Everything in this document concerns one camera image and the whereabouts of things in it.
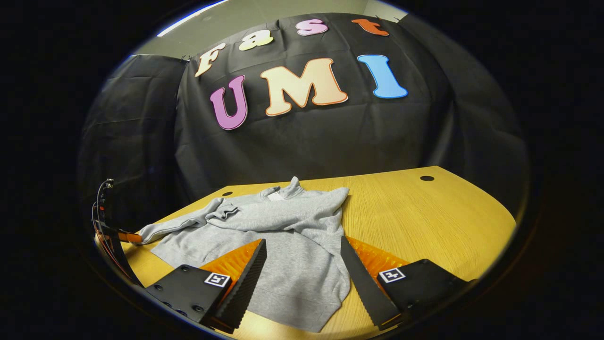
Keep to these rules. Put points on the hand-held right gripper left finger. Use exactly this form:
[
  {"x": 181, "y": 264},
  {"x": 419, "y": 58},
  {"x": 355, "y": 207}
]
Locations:
[{"x": 247, "y": 283}]

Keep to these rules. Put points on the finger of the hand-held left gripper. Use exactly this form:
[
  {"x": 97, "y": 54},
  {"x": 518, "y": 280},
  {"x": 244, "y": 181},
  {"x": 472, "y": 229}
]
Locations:
[{"x": 130, "y": 237}]

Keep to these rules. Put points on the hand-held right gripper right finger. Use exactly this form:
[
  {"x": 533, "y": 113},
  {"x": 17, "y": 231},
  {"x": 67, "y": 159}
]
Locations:
[{"x": 365, "y": 288}]

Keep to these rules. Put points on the grey sweatshirt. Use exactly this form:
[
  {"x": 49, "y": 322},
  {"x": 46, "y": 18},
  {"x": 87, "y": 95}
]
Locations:
[{"x": 292, "y": 264}]

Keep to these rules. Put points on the black backdrop cloth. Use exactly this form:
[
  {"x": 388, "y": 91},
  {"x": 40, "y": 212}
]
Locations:
[{"x": 306, "y": 141}]

